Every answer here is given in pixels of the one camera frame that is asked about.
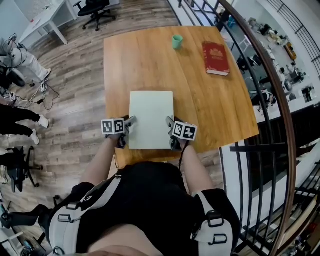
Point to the pale object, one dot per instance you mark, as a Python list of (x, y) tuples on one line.
[(151, 120)]

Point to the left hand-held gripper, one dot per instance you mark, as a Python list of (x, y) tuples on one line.
[(112, 127)]

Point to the person's right forearm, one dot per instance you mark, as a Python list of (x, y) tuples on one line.
[(196, 167)]

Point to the black office chair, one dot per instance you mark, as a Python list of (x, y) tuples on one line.
[(17, 165), (96, 10)]

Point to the white power strip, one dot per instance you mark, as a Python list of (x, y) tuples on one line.
[(43, 86)]

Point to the white chest harness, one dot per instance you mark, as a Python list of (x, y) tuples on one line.
[(62, 232)]

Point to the green cup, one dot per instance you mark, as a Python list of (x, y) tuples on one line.
[(177, 42)]

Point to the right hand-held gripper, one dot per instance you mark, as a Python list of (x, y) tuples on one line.
[(184, 131)]

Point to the person's left forearm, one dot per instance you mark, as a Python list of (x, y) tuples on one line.
[(98, 162)]

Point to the red hardcover book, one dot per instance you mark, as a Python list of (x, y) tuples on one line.
[(215, 57)]

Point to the white desk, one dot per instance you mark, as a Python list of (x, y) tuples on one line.
[(47, 17)]

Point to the person's black-clothed torso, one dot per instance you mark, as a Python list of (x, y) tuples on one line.
[(145, 197)]

